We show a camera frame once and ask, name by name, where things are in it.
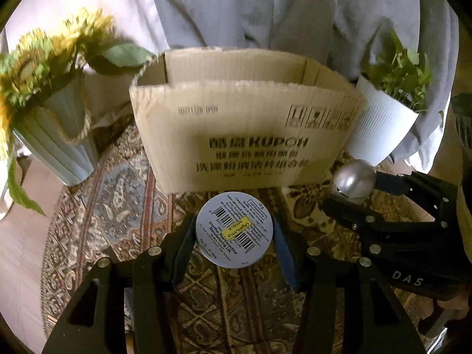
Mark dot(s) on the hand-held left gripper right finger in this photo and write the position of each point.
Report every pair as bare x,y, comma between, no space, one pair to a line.
285,261

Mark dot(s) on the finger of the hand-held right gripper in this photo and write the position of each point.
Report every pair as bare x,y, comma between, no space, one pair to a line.
391,184
343,210

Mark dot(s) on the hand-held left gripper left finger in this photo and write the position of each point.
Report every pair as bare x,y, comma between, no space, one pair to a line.
182,250

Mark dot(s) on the silver round jar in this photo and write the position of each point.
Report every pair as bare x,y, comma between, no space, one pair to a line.
352,179

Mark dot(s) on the round tin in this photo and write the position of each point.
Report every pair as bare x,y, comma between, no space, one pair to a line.
236,228

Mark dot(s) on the cardboard box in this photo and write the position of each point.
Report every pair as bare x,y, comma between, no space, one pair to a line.
239,136

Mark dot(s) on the white ribbed plant pot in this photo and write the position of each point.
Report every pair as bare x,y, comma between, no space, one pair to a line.
379,121

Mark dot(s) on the patterned fringed rug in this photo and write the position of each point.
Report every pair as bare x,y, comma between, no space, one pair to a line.
121,199

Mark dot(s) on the green potted plant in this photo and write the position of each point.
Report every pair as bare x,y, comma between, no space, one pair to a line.
398,73

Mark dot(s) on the green ribbed vase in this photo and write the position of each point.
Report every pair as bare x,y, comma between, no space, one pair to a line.
55,136

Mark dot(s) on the grey curtain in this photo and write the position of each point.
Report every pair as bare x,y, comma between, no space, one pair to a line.
258,7

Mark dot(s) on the sunflower bouquet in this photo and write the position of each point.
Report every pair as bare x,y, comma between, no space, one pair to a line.
33,62

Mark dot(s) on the light curtain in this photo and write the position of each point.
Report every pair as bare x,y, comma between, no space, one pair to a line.
92,0

